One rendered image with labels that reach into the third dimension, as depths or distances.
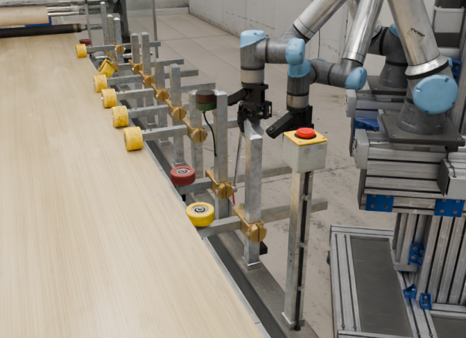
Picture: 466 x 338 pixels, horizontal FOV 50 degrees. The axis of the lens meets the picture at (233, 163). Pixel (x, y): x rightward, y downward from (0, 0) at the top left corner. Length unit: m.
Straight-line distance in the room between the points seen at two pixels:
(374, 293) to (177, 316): 1.34
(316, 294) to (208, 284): 1.45
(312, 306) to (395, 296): 0.42
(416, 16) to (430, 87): 0.19
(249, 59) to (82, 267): 0.75
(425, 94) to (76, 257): 1.01
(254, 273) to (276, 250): 1.32
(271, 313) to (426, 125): 0.74
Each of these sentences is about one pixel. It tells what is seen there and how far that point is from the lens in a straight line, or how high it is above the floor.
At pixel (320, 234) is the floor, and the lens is 2.97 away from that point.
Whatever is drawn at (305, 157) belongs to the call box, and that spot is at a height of 1.19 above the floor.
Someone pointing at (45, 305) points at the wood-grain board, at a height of 0.90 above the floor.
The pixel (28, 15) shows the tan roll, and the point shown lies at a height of 1.06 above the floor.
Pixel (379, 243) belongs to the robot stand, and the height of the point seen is 0.21.
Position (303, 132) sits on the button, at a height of 1.23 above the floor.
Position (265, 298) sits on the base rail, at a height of 0.70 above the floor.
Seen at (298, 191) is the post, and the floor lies 1.10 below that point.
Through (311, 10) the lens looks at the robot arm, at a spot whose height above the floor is 1.39.
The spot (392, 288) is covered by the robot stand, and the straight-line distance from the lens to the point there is 2.32.
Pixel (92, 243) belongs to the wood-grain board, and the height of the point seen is 0.90.
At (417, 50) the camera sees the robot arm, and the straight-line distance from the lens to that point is 1.47.
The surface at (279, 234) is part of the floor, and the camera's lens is 2.95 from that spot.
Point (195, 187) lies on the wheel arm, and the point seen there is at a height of 0.85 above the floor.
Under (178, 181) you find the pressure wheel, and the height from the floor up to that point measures 0.89.
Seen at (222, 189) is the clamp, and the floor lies 0.86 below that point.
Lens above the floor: 1.62
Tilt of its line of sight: 25 degrees down
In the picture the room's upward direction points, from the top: straight up
